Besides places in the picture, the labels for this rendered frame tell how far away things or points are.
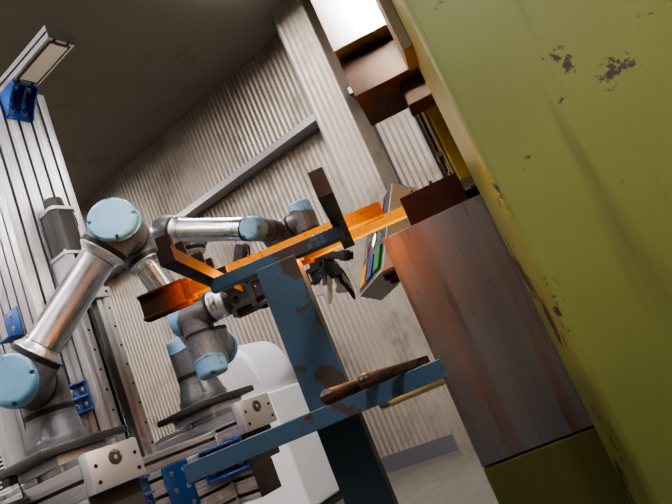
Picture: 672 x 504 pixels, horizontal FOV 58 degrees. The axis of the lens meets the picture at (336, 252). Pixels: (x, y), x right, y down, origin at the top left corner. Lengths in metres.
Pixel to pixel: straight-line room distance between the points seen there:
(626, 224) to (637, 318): 0.12
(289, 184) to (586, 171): 4.52
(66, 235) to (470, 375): 1.32
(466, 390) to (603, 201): 0.43
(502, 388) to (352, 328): 3.89
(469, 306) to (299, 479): 3.38
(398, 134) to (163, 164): 2.65
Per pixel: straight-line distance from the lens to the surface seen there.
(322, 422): 0.66
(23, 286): 2.01
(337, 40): 1.41
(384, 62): 1.42
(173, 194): 6.26
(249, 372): 4.48
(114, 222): 1.53
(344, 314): 4.99
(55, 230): 2.01
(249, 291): 1.41
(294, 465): 4.38
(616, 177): 0.89
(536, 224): 0.87
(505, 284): 1.12
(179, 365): 1.96
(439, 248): 1.13
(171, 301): 1.05
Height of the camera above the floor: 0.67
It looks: 13 degrees up
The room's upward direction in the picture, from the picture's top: 23 degrees counter-clockwise
